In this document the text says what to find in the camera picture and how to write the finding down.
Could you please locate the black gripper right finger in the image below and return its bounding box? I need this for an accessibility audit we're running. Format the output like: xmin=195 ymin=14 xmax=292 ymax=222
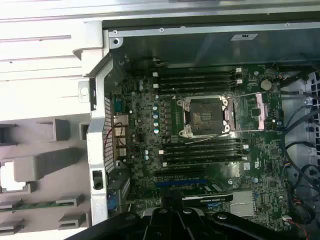
xmin=174 ymin=189 xmax=310 ymax=240

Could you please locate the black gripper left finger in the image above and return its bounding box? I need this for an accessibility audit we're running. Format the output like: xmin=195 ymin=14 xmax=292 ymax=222
xmin=64 ymin=189 xmax=181 ymax=240

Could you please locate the metal socket cover frame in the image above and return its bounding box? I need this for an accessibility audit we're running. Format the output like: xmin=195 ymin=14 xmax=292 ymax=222
xmin=221 ymin=91 xmax=267 ymax=133

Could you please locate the CPU socket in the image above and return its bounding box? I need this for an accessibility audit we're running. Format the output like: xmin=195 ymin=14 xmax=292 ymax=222
xmin=176 ymin=94 xmax=231 ymax=140

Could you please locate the black graphics card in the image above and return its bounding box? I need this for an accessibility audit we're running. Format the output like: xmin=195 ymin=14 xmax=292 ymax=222
xmin=181 ymin=183 xmax=235 ymax=208

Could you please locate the blue expansion slot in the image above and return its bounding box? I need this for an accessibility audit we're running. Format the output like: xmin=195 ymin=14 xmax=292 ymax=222
xmin=155 ymin=180 xmax=209 ymax=189

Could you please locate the silver finned chipset heatsink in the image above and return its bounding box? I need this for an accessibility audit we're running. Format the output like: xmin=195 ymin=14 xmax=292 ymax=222
xmin=229 ymin=191 xmax=256 ymax=218

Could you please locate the thin metal locking lever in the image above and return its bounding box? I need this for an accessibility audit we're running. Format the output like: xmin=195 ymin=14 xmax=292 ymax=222
xmin=184 ymin=134 xmax=227 ymax=146

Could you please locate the green motherboard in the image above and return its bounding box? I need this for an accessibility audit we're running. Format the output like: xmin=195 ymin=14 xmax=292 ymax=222
xmin=111 ymin=63 xmax=292 ymax=227

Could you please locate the black and silver PC case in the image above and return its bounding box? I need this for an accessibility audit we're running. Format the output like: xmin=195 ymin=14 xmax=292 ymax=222
xmin=77 ymin=18 xmax=320 ymax=240

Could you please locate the silver ethernet port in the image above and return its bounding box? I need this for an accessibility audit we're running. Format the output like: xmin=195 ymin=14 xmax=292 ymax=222
xmin=113 ymin=115 xmax=129 ymax=127

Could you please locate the green RAM stick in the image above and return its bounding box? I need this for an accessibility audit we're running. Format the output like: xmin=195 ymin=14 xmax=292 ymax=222
xmin=0 ymin=201 xmax=64 ymax=212

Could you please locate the blue serial port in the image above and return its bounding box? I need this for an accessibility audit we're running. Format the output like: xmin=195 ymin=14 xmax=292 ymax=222
xmin=113 ymin=95 xmax=125 ymax=113

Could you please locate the grey parts rack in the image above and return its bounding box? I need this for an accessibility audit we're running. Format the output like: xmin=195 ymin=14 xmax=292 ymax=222
xmin=0 ymin=113 xmax=94 ymax=233

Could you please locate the round silver coin battery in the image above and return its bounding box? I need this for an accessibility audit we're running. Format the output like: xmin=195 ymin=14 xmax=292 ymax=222
xmin=259 ymin=79 xmax=273 ymax=92

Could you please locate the silver metal disk bay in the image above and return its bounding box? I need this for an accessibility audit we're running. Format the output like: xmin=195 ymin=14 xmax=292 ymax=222
xmin=281 ymin=71 xmax=320 ymax=191

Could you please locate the white case label sticker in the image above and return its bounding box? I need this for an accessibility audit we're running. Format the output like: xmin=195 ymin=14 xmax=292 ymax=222
xmin=230 ymin=33 xmax=259 ymax=42

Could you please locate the grey case corner latch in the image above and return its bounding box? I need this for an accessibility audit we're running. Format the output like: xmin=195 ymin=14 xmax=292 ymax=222
xmin=71 ymin=20 xmax=111 ymax=78

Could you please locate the thin red wire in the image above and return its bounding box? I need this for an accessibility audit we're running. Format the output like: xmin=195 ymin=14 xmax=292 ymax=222
xmin=105 ymin=123 xmax=127 ymax=147

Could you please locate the wire with white connector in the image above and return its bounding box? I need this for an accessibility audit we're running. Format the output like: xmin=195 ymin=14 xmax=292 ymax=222
xmin=138 ymin=56 xmax=167 ymax=68

